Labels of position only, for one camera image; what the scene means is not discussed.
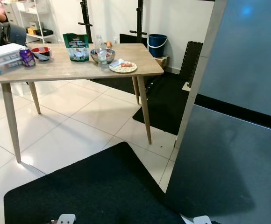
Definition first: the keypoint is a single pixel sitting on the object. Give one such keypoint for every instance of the red patterned bowl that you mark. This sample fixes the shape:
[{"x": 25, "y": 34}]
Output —
[{"x": 40, "y": 51}]

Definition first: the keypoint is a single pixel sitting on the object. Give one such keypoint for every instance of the black floor mat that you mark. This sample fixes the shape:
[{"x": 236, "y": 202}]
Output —
[{"x": 89, "y": 191}]

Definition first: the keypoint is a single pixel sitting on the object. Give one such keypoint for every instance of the black stand pole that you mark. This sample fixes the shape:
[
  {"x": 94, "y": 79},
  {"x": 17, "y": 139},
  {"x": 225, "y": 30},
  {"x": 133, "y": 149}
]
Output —
[
  {"x": 139, "y": 18},
  {"x": 85, "y": 18}
]

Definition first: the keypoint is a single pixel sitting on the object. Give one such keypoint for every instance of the black foam tile stack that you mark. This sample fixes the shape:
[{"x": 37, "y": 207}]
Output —
[{"x": 191, "y": 58}]

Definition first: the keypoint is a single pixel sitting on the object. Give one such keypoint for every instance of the grey freezer door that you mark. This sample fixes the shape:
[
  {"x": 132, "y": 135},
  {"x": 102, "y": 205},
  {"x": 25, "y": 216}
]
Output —
[{"x": 247, "y": 56}]

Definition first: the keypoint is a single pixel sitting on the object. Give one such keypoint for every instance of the red food piece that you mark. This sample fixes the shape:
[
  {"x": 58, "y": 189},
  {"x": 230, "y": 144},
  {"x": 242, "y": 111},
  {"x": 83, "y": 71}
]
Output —
[{"x": 126, "y": 65}]

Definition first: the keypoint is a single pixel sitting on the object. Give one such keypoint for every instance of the white lidded plastic container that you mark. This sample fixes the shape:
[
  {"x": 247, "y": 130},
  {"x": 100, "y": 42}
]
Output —
[{"x": 4, "y": 51}]

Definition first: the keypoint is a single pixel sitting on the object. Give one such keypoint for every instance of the green snack bag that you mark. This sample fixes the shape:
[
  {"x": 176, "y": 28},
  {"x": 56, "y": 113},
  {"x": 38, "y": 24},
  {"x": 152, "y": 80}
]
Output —
[{"x": 75, "y": 46}]

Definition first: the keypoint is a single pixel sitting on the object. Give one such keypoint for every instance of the dark round fan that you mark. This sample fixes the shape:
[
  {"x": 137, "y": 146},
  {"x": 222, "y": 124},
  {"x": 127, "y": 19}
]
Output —
[{"x": 17, "y": 35}]

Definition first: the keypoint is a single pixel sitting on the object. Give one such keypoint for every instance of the steel bowl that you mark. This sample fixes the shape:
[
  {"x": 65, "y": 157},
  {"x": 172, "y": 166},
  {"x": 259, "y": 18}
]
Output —
[{"x": 110, "y": 55}]

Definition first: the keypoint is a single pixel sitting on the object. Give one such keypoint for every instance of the white paper packet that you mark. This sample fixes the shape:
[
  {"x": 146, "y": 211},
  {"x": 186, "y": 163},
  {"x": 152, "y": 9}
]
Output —
[{"x": 116, "y": 62}]

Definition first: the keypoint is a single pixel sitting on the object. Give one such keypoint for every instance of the patterned cream plate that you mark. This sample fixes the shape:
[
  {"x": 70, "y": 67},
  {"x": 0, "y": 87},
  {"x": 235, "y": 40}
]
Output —
[{"x": 126, "y": 70}]

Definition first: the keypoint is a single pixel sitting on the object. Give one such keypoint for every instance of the clear plastic water bottle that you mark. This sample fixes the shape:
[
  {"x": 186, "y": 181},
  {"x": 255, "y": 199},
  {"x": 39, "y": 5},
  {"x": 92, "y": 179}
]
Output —
[{"x": 101, "y": 53}]

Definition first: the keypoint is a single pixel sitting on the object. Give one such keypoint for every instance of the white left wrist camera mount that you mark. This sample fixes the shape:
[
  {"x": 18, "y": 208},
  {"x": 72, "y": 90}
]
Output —
[{"x": 67, "y": 219}]

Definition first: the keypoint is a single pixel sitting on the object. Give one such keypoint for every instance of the large black gym mat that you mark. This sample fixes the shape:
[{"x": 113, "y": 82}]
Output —
[{"x": 163, "y": 107}]

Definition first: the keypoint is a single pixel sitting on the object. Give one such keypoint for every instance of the light wooden table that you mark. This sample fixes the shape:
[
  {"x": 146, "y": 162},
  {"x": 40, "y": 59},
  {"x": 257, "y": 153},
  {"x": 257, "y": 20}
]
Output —
[{"x": 74, "y": 69}]

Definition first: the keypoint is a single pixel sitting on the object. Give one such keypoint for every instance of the white shelf rack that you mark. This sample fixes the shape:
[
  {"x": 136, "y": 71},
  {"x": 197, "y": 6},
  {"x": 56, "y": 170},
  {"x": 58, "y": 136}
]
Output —
[{"x": 39, "y": 36}]

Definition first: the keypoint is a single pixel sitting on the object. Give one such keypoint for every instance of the small wooden box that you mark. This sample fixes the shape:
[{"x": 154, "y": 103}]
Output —
[{"x": 161, "y": 61}]

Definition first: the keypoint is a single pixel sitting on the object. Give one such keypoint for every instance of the purple soda can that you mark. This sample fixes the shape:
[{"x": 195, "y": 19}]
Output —
[{"x": 27, "y": 58}]

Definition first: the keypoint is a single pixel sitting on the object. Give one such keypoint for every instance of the black flat case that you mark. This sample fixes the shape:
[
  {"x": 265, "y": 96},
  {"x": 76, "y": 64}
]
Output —
[{"x": 133, "y": 39}]

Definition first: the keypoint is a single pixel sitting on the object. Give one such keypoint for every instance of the blue bucket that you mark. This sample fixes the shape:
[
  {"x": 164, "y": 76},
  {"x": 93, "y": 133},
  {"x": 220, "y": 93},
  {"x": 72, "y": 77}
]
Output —
[{"x": 157, "y": 46}]

